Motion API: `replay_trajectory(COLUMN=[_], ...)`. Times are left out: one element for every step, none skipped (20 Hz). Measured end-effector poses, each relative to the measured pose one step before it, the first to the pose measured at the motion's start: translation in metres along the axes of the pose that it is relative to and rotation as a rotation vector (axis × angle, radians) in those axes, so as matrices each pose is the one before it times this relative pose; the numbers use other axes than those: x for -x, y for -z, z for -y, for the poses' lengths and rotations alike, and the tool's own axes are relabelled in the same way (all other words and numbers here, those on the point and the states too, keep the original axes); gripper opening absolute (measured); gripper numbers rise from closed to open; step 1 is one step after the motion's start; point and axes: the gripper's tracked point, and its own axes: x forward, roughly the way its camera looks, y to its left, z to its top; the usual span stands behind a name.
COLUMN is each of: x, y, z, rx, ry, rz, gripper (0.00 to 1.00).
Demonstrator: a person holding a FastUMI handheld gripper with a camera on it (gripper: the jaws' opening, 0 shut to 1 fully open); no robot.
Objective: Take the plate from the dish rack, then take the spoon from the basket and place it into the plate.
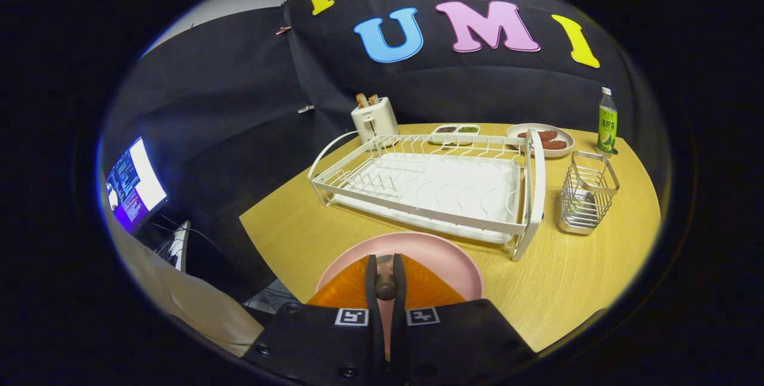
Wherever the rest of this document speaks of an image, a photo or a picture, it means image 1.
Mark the computer monitor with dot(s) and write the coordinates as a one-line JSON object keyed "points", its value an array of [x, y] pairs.
{"points": [[140, 183]]}

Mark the green label drink bottle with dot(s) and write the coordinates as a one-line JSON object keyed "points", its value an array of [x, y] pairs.
{"points": [[607, 129]]}

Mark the pink plate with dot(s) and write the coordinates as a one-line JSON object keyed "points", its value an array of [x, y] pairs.
{"points": [[441, 261]]}

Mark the silver clip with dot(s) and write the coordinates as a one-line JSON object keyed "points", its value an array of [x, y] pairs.
{"points": [[305, 109]]}

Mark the white oval plate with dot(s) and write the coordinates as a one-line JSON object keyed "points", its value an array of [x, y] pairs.
{"points": [[567, 135]]}

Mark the brown sausage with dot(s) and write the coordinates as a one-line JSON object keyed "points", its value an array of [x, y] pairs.
{"points": [[540, 135], [555, 144]]}

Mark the white divided seasoning dish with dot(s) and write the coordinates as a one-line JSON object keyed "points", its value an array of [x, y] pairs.
{"points": [[455, 130]]}

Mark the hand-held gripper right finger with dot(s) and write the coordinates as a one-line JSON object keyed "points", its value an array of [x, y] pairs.
{"points": [[399, 314]]}

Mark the white toaster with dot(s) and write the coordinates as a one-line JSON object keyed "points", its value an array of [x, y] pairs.
{"points": [[376, 120]]}

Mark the orange clip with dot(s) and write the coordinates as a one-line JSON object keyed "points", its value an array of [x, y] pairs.
{"points": [[283, 30]]}

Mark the beige cloth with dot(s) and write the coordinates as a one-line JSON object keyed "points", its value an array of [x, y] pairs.
{"points": [[191, 308]]}

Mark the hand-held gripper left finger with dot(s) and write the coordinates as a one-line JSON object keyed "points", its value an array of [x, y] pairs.
{"points": [[373, 314]]}

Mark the white keyboard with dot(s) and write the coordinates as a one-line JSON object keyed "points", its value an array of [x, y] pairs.
{"points": [[179, 246]]}

